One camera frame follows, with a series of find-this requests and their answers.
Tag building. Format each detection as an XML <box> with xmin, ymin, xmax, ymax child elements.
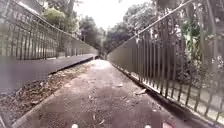
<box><xmin>16</xmin><ymin>0</ymin><xmax>46</xmax><ymax>16</ymax></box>

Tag grey concrete wall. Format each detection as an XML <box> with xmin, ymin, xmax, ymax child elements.
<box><xmin>0</xmin><ymin>53</ymin><xmax>100</xmax><ymax>96</ymax></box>

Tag metal railing on wall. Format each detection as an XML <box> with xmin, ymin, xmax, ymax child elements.
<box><xmin>0</xmin><ymin>0</ymin><xmax>100</xmax><ymax>62</ymax></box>

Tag trees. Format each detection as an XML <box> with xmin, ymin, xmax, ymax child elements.
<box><xmin>41</xmin><ymin>0</ymin><xmax>224</xmax><ymax>88</ymax></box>

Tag leaf-covered ground strip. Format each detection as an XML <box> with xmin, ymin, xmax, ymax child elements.
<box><xmin>0</xmin><ymin>60</ymin><xmax>96</xmax><ymax>128</ymax></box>

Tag grey paved path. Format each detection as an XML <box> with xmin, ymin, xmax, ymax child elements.
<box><xmin>11</xmin><ymin>59</ymin><xmax>214</xmax><ymax>128</ymax></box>

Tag concrete kerb under railing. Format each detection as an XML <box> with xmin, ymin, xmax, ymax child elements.
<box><xmin>109</xmin><ymin>61</ymin><xmax>224</xmax><ymax>127</ymax></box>

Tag metal railing beside path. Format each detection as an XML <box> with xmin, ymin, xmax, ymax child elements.
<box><xmin>105</xmin><ymin>0</ymin><xmax>224</xmax><ymax>123</ymax></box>

